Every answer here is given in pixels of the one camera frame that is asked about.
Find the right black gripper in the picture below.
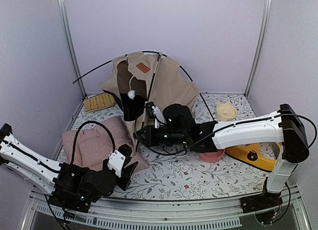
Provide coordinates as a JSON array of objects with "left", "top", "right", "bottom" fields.
[{"left": 135, "top": 124, "right": 188, "bottom": 146}]

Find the woven scratcher tray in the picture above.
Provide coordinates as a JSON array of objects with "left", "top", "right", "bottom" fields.
[{"left": 83, "top": 93, "right": 115, "bottom": 112}]

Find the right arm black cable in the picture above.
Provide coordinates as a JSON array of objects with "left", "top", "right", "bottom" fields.
[{"left": 134, "top": 108, "right": 318, "bottom": 156}]

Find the pink pet bowl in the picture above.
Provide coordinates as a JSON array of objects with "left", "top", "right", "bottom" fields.
[{"left": 198, "top": 150, "right": 225, "bottom": 163}]

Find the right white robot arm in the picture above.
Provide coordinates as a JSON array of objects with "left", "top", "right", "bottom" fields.
[{"left": 134, "top": 102, "right": 310, "bottom": 208}]

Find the cream cat bowl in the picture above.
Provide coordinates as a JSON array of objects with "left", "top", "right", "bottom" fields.
[{"left": 216, "top": 101, "right": 237, "bottom": 122}]

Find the black tent pole one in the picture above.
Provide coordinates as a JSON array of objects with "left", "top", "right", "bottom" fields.
[{"left": 135, "top": 52, "right": 167, "bottom": 151}]

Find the right aluminium frame post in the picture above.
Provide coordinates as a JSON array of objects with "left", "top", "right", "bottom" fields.
[{"left": 244, "top": 0, "right": 272, "bottom": 99}]

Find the aluminium frame post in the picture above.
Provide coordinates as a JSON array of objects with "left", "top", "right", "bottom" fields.
[
  {"left": 56, "top": 0, "right": 87, "bottom": 99},
  {"left": 244, "top": 0, "right": 272, "bottom": 99}
]

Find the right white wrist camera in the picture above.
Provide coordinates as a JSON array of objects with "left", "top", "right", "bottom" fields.
[{"left": 146, "top": 102, "right": 166, "bottom": 129}]

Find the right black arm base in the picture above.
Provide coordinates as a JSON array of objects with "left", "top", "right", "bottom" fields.
[{"left": 239, "top": 178, "right": 283, "bottom": 225}]

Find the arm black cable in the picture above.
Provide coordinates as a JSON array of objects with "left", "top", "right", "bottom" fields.
[
  {"left": 134, "top": 108, "right": 318, "bottom": 156},
  {"left": 71, "top": 120, "right": 116, "bottom": 166}
]

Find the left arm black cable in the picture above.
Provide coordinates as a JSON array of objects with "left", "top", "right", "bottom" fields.
[{"left": 71, "top": 120, "right": 116, "bottom": 166}]

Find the yellow double bowl stand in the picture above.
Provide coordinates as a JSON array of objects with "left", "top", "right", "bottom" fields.
[{"left": 225, "top": 143, "right": 281, "bottom": 172}]

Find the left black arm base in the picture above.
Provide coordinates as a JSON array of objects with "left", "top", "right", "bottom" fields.
[{"left": 48, "top": 190, "right": 91, "bottom": 221}]

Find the white pompom toy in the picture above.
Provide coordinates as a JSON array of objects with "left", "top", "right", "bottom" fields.
[{"left": 127, "top": 90, "right": 136, "bottom": 100}]

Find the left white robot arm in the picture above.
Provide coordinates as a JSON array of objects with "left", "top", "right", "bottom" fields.
[{"left": 0, "top": 123, "right": 138, "bottom": 213}]

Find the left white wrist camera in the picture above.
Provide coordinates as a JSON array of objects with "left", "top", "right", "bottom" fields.
[{"left": 107, "top": 150, "right": 126, "bottom": 178}]

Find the left aluminium frame post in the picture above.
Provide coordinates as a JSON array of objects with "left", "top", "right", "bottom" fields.
[{"left": 56, "top": 0, "right": 87, "bottom": 99}]

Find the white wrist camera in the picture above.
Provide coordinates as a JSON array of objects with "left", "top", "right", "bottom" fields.
[
  {"left": 146, "top": 102, "right": 166, "bottom": 129},
  {"left": 107, "top": 150, "right": 126, "bottom": 178}
]

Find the pink checkered cushion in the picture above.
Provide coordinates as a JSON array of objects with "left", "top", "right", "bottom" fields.
[{"left": 62, "top": 116, "right": 149, "bottom": 172}]

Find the beige fabric pet tent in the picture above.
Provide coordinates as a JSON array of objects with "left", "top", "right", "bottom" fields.
[{"left": 99, "top": 52, "right": 199, "bottom": 150}]

